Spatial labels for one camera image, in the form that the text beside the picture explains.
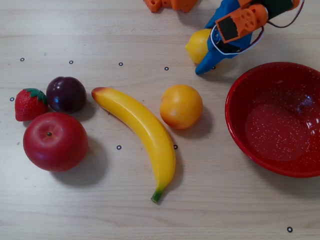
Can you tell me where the orange yellow peach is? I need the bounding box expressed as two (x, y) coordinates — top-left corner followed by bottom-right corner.
(159, 84), (204, 130)

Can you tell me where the yellow lemon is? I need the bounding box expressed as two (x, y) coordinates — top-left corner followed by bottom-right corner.
(185, 28), (213, 65)

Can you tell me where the dark purple plum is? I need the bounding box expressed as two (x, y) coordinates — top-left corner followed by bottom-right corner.
(46, 76), (87, 115)

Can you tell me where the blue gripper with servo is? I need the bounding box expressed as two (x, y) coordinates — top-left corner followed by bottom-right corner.
(194, 0), (253, 76)

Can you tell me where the red apple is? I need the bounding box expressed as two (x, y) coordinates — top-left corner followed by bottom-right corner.
(22, 111), (89, 173)

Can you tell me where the yellow banana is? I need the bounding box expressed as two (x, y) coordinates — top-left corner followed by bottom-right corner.
(91, 86), (177, 204)

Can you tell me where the white red black servo cable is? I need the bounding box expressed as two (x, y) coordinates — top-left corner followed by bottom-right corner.
(210, 0), (306, 55)

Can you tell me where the red strawberry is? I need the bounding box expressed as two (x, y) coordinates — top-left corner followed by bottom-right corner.
(14, 87), (49, 122)

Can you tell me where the orange robot base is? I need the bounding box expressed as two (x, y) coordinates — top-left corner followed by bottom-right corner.
(143, 0), (198, 13)

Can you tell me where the red speckled bowl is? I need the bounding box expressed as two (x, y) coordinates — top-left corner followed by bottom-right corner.
(224, 61), (320, 179)

